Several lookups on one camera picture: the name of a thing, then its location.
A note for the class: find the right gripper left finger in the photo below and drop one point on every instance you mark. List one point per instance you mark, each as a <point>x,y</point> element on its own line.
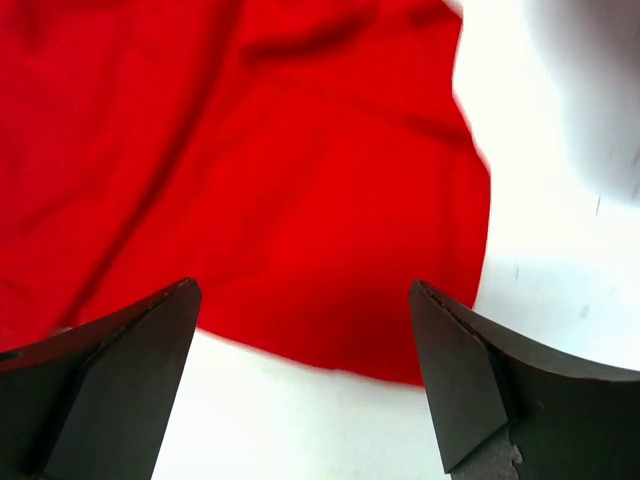
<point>93,402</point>

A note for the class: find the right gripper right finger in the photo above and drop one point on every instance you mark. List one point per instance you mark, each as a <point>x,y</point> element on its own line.
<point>505,406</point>

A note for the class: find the red t shirt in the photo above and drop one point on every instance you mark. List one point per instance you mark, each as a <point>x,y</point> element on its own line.
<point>303,161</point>

